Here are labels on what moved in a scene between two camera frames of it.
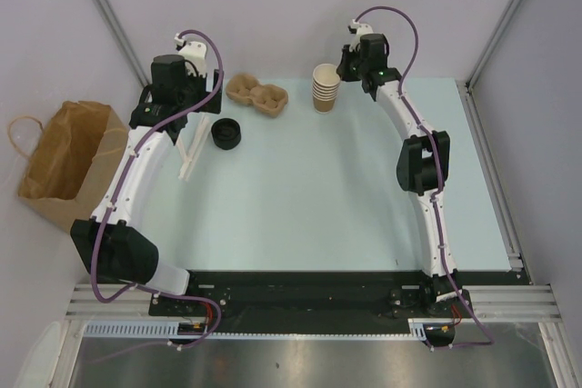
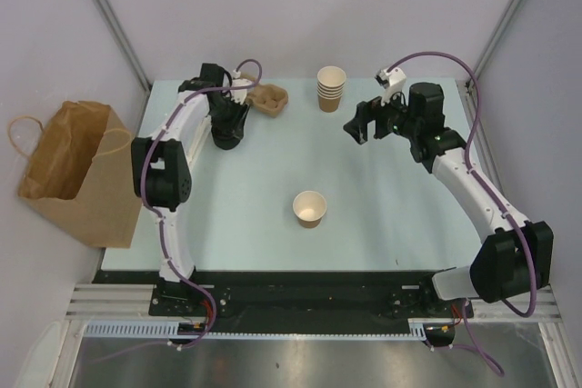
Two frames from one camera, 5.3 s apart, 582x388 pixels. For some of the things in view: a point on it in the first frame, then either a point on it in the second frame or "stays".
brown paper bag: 68,158 stays
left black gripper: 201,82 → 240,113
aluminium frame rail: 498,303 stays
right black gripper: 343,69 → 366,112
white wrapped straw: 185,170 stays
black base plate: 323,295 stays
